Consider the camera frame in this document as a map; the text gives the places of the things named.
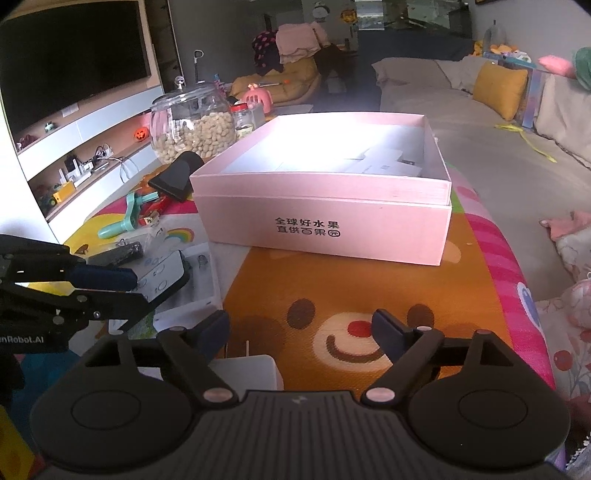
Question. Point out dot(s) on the small brass and red part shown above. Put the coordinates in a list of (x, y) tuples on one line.
[(154, 213)]

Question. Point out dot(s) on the black rectangular pouch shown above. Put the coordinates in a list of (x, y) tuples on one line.
[(117, 254)]

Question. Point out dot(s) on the small white box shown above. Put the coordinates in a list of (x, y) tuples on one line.
[(249, 371)]

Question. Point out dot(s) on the black television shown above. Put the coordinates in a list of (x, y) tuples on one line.
[(69, 55)]

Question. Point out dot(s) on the white devices on shelf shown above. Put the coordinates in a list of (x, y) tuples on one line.
[(76, 168)]

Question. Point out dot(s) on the yellow toy truck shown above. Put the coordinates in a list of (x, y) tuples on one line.
[(55, 196)]

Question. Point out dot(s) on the pink plush item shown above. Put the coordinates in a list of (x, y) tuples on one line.
[(556, 64)]

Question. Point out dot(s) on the green cloth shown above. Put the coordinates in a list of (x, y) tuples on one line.
[(584, 69)]

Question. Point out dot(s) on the green plastic tool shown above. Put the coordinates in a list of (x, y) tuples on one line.
[(127, 214)]

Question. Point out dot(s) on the glass jar of nuts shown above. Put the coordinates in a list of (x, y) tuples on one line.
[(196, 131)]

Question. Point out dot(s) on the pink cardboard box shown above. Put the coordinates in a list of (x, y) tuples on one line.
[(323, 217)]

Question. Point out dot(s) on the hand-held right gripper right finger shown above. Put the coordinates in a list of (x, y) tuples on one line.
[(387, 331)]

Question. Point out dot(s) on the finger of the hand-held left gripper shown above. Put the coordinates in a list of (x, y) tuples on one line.
[(108, 278), (117, 307)]

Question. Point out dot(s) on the small jar with red lid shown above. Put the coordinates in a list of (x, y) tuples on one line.
[(242, 121)]

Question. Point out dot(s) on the floral blanket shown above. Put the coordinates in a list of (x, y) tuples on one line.
[(575, 304)]

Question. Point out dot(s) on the yellow bean bag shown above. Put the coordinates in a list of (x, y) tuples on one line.
[(286, 81)]

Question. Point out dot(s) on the yellow block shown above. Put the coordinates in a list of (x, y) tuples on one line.
[(11, 447)]

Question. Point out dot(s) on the beige sofa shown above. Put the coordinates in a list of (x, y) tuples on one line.
[(485, 161)]

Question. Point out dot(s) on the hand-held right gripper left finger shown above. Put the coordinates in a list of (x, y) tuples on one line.
[(218, 328)]

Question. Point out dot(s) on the pink plastic toy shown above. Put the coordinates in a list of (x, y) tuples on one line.
[(259, 98)]

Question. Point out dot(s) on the orange pumpkin decoration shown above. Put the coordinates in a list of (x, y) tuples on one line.
[(141, 134)]

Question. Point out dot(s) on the dark brown clothing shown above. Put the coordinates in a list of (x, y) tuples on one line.
[(337, 60)]

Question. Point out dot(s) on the dark polka dot cloth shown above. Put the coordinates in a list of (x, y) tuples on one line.
[(265, 53)]

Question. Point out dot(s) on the yellow ribbon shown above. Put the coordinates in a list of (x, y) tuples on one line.
[(526, 138)]

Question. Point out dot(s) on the pink clothes pile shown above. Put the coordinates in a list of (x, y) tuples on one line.
[(300, 39)]

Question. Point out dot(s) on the yellow cushion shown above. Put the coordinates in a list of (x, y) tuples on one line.
[(501, 90)]

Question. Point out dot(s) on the white tv cabinet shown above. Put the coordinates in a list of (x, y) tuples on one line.
[(92, 138)]

